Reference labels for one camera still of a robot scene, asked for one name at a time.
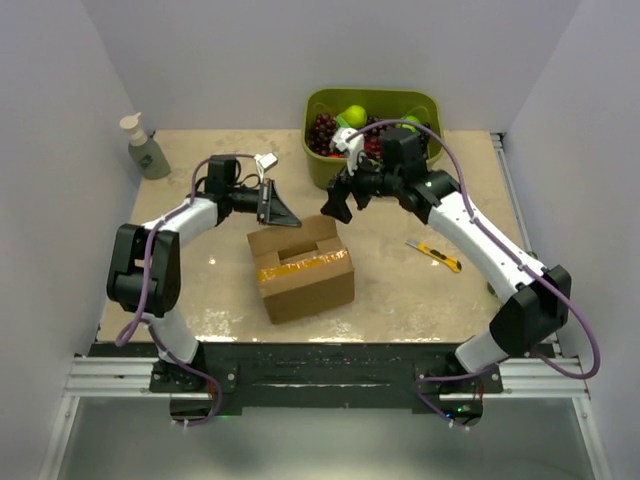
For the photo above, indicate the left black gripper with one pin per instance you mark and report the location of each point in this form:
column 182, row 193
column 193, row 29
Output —
column 274, row 211

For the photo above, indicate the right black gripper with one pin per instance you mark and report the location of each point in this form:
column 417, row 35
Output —
column 336, row 206

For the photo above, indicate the brown cardboard express box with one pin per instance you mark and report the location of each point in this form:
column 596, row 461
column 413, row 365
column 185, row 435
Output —
column 302, row 271

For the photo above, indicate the yellow utility knife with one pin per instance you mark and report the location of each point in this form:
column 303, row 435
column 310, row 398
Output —
column 453, row 264

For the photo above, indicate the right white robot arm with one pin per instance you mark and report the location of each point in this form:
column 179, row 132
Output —
column 530, row 292

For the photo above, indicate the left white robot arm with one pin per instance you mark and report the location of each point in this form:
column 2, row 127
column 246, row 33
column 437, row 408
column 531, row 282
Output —
column 144, row 276

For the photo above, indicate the dark red grape bunch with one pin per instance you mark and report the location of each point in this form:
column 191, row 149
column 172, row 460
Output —
column 320, row 134

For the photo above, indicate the green pear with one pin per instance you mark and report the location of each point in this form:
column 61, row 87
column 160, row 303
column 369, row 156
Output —
column 355, row 116

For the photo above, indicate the black grape bunch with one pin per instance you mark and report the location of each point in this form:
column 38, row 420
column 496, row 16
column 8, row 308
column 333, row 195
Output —
column 424, row 142

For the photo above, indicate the green round fruit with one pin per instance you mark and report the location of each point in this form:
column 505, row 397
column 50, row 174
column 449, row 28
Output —
column 410, row 122

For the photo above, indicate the green plastic tub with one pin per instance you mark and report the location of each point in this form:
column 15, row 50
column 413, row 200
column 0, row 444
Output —
column 379, row 103

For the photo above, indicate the grey pump soap bottle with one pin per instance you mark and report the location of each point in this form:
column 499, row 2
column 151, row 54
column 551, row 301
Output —
column 143, row 149

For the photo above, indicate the green glass bottle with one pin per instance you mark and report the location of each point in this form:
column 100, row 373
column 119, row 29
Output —
column 491, row 290

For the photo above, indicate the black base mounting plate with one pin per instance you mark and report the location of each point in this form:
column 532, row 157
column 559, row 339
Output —
column 230, row 377

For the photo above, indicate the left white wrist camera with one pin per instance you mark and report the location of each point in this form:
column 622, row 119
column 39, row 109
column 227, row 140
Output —
column 264, row 163

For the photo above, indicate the aluminium frame rail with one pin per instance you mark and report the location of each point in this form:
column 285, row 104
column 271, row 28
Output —
column 110, row 426

